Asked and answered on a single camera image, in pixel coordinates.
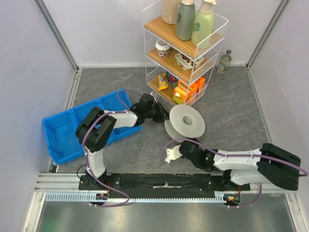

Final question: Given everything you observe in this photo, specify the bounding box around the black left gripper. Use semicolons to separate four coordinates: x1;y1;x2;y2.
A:
145;101;173;124

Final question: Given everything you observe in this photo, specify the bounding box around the white cable spool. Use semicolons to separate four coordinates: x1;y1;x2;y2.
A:
164;104;206;143

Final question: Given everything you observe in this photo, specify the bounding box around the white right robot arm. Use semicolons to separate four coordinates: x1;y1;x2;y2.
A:
179;141;301;191

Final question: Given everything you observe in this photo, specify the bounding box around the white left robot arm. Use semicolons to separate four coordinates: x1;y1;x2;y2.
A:
75;94;169;190

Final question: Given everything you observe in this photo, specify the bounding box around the orange sponge box front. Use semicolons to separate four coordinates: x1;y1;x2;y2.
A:
173;80;191;104

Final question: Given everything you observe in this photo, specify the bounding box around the orange sponge box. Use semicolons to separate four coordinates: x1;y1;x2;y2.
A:
173;80;191;104
188;82;199;99
195;76;205;93

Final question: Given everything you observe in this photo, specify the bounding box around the blue snack box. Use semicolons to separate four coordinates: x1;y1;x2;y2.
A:
167;72;178;88

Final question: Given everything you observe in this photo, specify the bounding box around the yellow candy bag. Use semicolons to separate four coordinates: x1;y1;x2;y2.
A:
157;72;168;91

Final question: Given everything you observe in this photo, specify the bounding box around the orange sponge box middle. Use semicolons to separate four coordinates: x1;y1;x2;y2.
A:
188;82;199;99

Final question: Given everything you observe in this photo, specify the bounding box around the orange sponge box rear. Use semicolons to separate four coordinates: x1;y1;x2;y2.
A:
195;76;205;93

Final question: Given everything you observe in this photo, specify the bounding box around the white yogurt tub pack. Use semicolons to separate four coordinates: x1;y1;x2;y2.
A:
175;53;204;71

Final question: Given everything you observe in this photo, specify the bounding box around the paper coffee cup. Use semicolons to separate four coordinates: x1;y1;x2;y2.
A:
155;39;170;58

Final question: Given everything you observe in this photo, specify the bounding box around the clear glass bottle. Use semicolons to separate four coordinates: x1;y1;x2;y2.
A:
217;49;232;74

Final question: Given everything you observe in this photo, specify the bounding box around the light green pump bottle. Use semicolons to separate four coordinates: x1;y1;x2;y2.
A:
191;0;217;47

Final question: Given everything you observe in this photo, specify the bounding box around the grey green pump bottle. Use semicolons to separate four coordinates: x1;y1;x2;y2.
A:
176;0;196;41

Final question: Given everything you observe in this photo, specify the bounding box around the blue plastic divided bin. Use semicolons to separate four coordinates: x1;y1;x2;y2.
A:
42;90;132;165

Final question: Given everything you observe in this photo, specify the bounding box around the beige pump bottle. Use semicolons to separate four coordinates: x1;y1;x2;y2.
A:
162;0;181;25

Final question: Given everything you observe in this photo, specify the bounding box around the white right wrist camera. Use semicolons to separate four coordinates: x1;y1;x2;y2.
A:
164;145;183;163

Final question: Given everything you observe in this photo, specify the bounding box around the white wire shelf rack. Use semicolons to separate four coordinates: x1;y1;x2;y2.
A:
142;0;229;105

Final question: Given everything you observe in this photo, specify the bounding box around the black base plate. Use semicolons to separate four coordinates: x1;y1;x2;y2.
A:
78;172;251;199

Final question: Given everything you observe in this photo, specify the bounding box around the grey slotted cable duct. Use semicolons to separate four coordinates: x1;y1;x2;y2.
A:
45;192;226;203

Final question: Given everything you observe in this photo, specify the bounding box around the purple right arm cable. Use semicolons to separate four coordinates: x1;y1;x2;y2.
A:
160;138;309;208

